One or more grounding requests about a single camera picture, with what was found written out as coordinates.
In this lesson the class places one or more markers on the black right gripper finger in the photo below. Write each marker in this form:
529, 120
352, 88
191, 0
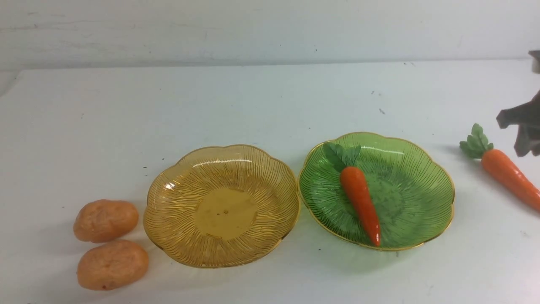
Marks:
527, 114
527, 141

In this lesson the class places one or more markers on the toy carrot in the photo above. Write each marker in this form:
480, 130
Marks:
500, 167
355, 186

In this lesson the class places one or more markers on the toy potato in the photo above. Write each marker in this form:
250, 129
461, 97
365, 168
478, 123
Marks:
105, 220
112, 265

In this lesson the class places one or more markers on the green ribbed plastic plate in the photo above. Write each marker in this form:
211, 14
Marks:
412, 194

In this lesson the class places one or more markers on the yellow ribbed plastic plate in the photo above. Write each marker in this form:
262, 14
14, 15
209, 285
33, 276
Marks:
221, 207

